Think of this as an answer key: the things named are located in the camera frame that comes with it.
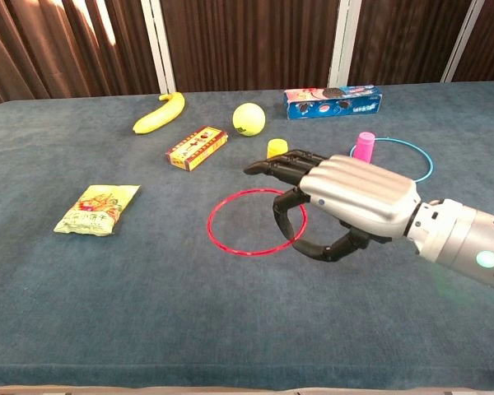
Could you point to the orange plastic cup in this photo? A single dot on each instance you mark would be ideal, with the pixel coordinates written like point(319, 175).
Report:
point(277, 147)

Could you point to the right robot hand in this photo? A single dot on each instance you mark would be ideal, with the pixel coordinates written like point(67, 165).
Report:
point(362, 193)

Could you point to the yellow tennis ball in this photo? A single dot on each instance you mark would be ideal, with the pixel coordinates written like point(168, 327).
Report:
point(249, 119)

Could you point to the pink plastic cup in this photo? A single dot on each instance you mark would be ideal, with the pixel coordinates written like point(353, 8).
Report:
point(363, 146)

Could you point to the yellow banana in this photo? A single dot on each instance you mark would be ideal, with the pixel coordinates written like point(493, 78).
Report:
point(160, 115)

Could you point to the blue cookie box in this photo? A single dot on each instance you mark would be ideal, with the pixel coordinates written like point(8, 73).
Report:
point(333, 103)

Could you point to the yellow snack bag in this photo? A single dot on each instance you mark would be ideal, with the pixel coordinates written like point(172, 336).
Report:
point(96, 210)

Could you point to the white screen frame post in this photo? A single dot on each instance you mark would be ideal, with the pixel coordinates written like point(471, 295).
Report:
point(463, 41)
point(343, 41)
point(158, 45)

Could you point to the blue table cloth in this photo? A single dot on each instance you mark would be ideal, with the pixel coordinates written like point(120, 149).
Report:
point(127, 296)

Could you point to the small red yellow box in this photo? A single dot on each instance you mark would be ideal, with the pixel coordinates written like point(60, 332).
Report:
point(197, 148)

